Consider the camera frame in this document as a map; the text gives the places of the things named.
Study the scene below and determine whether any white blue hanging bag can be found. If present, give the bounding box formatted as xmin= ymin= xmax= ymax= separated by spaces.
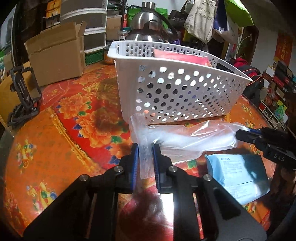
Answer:
xmin=213 ymin=0 xmax=238 ymax=44

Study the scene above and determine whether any brown cardboard box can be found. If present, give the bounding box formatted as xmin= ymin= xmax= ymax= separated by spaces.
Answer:
xmin=25 ymin=21 xmax=87 ymax=86

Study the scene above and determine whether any bright green hanging bag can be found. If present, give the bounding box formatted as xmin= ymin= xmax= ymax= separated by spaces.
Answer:
xmin=224 ymin=0 xmax=254 ymax=27

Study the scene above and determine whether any white perforated plastic basket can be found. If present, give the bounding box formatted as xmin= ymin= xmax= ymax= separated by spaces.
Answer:
xmin=107 ymin=41 xmax=251 ymax=125

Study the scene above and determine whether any red floral tablecloth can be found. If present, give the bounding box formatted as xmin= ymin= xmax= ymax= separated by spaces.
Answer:
xmin=1 ymin=63 xmax=269 ymax=240

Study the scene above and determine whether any green shopping bag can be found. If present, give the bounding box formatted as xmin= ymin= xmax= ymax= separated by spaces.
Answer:
xmin=127 ymin=5 xmax=169 ymax=27

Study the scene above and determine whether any stainless steel kettle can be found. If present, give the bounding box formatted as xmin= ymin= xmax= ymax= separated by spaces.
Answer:
xmin=125 ymin=1 xmax=180 ymax=45

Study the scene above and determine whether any beige canvas tote bag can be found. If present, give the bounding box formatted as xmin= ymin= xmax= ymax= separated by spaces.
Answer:
xmin=184 ymin=0 xmax=217 ymax=44

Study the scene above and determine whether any red black striped jacket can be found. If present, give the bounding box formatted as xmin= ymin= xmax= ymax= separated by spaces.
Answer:
xmin=233 ymin=58 xmax=264 ymax=108

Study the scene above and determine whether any black phone stand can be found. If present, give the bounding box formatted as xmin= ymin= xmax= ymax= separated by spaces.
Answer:
xmin=8 ymin=65 xmax=43 ymax=130

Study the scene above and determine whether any clear plastic zip bag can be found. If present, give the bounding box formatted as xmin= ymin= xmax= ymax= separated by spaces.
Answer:
xmin=129 ymin=113 xmax=250 ymax=179

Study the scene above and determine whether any white cubby shelf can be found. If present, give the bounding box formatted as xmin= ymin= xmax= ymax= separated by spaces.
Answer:
xmin=259 ymin=60 xmax=295 ymax=132

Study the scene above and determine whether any light blue mask packet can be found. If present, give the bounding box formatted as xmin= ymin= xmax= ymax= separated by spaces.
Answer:
xmin=205 ymin=154 xmax=270 ymax=205

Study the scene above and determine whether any grey white drawer tower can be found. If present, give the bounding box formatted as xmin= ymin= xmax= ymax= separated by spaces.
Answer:
xmin=59 ymin=0 xmax=108 ymax=54

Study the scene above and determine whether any pink white packet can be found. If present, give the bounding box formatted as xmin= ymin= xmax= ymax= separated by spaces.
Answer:
xmin=153 ymin=49 xmax=212 ymax=67

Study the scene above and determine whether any red wall banner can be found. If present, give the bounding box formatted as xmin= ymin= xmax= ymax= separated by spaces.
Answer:
xmin=273 ymin=32 xmax=293 ymax=66

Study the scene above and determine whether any yellow wooden chair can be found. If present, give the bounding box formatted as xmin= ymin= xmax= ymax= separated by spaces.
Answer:
xmin=0 ymin=61 xmax=35 ymax=128

